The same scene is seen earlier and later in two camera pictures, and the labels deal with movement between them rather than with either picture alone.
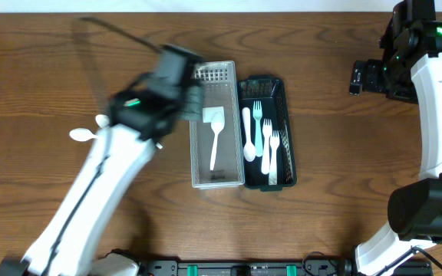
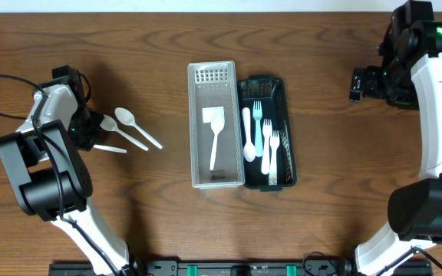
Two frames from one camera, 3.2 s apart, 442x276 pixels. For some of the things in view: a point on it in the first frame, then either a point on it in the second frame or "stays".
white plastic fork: x=267 y=128 stays
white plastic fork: x=274 y=142 stays
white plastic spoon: x=249 y=151 stays
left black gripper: x=196 y=97 to x=87 y=142
